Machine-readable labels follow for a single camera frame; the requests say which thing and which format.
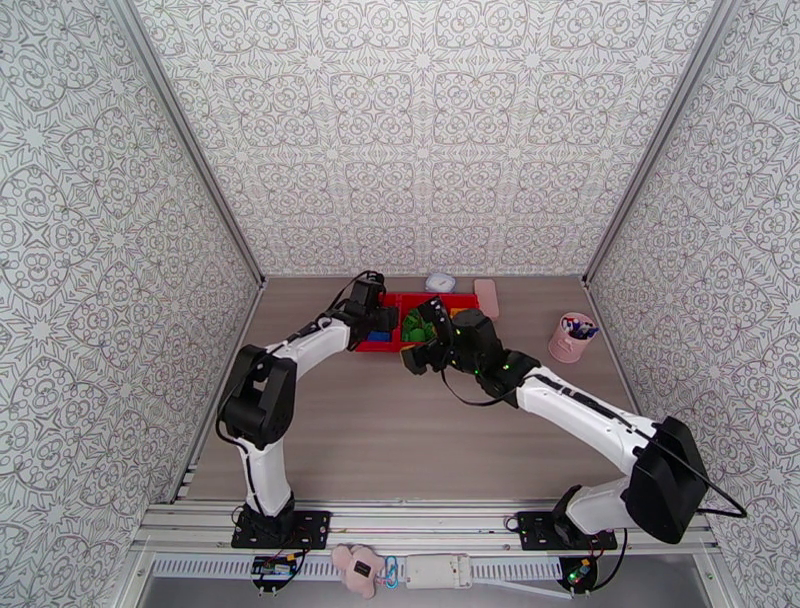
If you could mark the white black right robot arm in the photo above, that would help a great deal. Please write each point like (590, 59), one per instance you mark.
(581, 406)

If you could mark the circuit board with green light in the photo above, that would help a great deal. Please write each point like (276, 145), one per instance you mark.
(578, 572)

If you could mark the aluminium frame post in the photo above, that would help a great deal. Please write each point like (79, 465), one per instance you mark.
(190, 140)
(652, 137)

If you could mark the blue capped marker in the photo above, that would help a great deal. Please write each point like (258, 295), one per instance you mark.
(589, 332)

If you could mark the pink oblong case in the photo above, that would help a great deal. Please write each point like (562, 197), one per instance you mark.
(486, 300)

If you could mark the red plastic bin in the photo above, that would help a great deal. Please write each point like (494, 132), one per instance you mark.
(369, 347)
(409, 306)
(465, 300)

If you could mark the white plastic box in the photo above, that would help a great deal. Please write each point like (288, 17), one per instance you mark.
(437, 572)

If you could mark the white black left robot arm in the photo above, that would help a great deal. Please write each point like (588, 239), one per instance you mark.
(312, 340)

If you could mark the white red marker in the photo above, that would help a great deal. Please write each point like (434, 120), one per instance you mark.
(567, 324)

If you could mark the aluminium table side rail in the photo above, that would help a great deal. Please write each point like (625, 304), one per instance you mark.
(247, 325)
(610, 342)

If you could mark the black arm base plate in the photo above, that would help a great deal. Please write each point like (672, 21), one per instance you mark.
(312, 528)
(531, 531)

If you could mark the small black tag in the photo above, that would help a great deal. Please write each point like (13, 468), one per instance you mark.
(360, 568)

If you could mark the white round lidded container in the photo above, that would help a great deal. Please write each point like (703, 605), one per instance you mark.
(439, 283)

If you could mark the pink plush toy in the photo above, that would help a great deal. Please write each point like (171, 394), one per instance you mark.
(347, 559)

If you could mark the pink pen cup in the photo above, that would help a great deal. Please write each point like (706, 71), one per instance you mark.
(565, 350)

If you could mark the aluminium mounting rail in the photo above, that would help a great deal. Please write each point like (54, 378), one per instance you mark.
(425, 525)

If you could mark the long green lego brick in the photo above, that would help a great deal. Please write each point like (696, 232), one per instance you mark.
(426, 332)

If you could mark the small circuit board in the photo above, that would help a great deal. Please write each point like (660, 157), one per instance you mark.
(275, 567)

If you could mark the blue lego brick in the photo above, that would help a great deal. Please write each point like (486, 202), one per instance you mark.
(378, 336)

